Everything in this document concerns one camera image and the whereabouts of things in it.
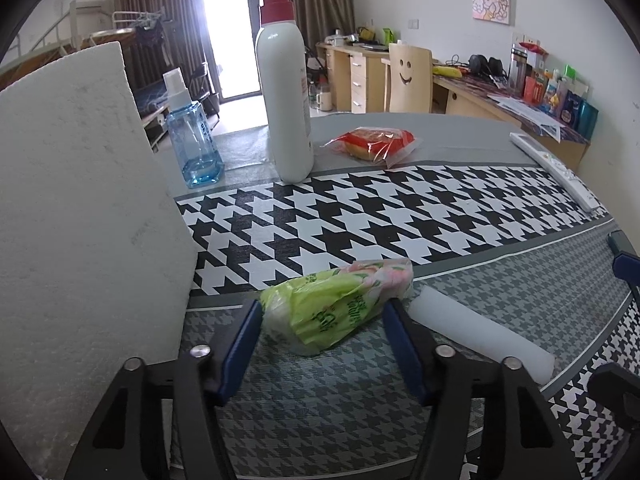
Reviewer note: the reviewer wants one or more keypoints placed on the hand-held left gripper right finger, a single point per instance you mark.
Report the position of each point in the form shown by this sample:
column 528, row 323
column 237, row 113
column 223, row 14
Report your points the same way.
column 405, row 355

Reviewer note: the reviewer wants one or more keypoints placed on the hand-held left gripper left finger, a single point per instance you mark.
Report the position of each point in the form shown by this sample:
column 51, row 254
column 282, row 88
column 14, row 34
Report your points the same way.
column 240, row 350

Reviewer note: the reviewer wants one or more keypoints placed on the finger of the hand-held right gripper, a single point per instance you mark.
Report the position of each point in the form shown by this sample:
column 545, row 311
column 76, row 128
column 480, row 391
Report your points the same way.
column 617, row 395
column 627, row 265

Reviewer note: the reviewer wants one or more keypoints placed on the white foam roll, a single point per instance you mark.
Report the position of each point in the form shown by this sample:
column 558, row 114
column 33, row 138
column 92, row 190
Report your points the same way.
column 480, row 332

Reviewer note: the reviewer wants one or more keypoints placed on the green tissue packet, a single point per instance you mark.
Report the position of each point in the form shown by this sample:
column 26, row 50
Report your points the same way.
column 325, row 310

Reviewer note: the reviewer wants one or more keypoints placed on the white remote control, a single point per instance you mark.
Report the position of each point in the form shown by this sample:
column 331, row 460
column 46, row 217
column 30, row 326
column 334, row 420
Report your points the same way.
column 555, row 165

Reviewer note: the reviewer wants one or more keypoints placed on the houndstooth tablecloth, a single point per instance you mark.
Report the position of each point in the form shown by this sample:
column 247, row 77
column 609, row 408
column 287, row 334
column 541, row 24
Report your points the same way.
column 400, row 210

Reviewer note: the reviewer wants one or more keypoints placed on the blue packets on desk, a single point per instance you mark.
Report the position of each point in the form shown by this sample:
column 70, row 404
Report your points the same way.
column 580, row 115

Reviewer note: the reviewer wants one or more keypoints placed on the printed paper sheets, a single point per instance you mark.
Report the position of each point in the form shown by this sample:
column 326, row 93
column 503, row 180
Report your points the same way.
column 530, row 115

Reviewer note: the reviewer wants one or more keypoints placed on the blue spray bottle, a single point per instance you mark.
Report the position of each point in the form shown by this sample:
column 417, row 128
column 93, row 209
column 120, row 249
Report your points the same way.
column 195, row 145

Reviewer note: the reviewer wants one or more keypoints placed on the red snack packet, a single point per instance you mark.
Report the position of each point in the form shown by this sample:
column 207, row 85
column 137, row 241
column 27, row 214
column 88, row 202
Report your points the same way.
column 372, row 142

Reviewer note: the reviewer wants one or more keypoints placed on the dark thermos flask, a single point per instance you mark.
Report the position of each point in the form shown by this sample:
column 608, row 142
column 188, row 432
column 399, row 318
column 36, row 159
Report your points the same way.
column 520, row 67

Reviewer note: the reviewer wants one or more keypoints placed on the long wooden desk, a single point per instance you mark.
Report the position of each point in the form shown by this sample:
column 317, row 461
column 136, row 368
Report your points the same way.
column 470, row 102

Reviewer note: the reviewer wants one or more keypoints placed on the black headphones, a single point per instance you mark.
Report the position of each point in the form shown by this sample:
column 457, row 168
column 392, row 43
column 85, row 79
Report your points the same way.
column 487, row 66

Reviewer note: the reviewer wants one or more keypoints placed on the white lotion pump bottle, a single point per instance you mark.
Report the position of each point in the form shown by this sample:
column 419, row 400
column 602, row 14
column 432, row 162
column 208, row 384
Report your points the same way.
column 285, row 100

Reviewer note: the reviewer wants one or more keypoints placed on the black folding chair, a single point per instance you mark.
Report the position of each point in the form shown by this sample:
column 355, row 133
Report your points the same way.
column 205, row 90

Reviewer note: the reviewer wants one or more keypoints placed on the yellow object on desk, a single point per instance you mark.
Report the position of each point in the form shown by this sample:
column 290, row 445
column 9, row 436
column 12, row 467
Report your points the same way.
column 447, row 72

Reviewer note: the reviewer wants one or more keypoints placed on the grey metal bunk bed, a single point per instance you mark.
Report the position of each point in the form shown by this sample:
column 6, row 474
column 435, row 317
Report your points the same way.
column 35, row 60
column 150, row 100

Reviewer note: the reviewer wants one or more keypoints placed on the wooden smiley chair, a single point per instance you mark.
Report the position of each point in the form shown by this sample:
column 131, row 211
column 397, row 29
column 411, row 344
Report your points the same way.
column 410, row 80

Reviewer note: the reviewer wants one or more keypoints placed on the glass balcony door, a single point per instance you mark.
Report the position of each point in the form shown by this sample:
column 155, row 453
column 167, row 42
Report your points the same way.
column 225, row 35

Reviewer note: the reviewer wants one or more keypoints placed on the hanging dark clothes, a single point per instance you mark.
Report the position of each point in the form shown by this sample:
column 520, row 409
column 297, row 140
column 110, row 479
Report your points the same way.
column 149, row 35

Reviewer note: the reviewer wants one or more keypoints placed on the brown curtain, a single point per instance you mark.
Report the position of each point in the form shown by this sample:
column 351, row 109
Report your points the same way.
column 320, row 5
column 175, row 10

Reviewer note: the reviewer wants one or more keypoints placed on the white air conditioner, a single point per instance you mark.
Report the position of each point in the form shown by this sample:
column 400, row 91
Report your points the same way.
column 91, row 0

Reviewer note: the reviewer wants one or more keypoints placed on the pink wall poster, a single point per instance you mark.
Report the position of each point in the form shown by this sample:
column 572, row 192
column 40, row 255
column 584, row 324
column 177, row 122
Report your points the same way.
column 491, row 1

